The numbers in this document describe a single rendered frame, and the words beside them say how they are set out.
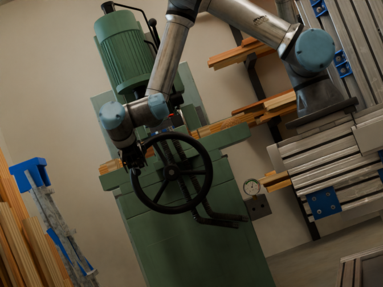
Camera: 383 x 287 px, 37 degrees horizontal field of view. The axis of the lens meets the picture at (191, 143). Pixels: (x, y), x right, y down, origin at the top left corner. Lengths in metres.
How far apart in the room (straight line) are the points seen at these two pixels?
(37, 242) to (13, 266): 0.31
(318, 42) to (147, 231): 0.97
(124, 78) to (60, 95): 2.56
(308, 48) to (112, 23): 0.96
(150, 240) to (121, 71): 0.68
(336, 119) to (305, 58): 0.24
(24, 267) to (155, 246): 1.43
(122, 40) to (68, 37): 2.59
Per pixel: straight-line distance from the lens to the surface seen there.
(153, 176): 2.17
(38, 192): 3.00
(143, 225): 2.18
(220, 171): 2.18
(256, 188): 2.13
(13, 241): 3.48
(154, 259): 2.19
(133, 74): 2.31
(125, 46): 2.33
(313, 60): 1.66
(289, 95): 4.23
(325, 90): 1.80
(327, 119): 1.78
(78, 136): 4.77
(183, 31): 1.82
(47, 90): 4.88
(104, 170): 2.35
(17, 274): 3.47
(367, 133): 1.66
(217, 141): 2.19
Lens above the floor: 0.74
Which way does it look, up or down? 4 degrees up
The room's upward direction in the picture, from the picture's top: 21 degrees counter-clockwise
